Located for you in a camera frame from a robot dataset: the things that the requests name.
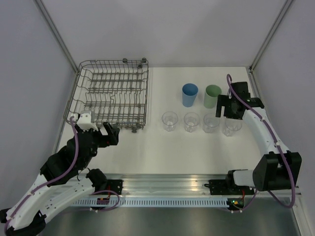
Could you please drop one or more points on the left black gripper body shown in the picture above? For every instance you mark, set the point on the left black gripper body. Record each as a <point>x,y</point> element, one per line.
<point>100,141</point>

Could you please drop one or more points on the green plastic cup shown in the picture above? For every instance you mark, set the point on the green plastic cup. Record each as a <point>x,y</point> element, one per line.
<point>211,95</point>

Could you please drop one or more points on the clear glass cup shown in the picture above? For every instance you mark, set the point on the clear glass cup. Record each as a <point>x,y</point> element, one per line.
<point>191,122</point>
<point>231,127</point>
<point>169,120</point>
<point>210,123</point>

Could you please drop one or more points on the grey wire dish rack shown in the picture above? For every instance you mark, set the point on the grey wire dish rack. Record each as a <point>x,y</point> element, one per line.
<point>114,90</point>

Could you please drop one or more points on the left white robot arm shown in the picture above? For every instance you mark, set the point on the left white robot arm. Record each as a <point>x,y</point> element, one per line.
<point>39,206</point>

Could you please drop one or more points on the left aluminium frame post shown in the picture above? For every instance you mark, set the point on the left aluminium frame post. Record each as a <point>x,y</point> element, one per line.
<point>55,32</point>

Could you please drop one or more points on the aluminium frame post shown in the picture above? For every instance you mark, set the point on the aluminium frame post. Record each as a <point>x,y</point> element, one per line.
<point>272,31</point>
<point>55,32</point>

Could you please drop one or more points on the white slotted cable duct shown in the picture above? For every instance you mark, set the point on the white slotted cable duct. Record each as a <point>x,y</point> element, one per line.
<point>151,202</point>

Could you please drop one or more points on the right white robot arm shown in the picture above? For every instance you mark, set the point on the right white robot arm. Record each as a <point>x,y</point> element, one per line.
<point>278,168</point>

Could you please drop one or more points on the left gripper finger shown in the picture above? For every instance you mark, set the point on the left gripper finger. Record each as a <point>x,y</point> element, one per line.
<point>113,137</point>
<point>109,129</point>

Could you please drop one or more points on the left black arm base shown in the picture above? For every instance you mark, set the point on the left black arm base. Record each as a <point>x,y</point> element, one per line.
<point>115,185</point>

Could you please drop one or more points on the right aluminium frame post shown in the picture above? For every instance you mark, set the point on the right aluminium frame post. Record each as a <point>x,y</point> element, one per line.
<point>272,31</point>

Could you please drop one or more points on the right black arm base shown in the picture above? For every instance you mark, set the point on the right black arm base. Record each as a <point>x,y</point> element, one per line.
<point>223,187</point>

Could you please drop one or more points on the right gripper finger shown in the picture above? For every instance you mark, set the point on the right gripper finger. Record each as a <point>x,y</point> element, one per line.
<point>229,112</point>
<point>222,101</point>

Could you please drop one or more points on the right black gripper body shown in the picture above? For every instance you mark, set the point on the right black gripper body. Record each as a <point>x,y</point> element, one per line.
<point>233,100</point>

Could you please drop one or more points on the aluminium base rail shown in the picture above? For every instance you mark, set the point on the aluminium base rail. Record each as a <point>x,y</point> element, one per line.
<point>151,185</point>

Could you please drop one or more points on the blue plastic cup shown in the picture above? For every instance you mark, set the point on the blue plastic cup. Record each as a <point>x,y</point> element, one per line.
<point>189,93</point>

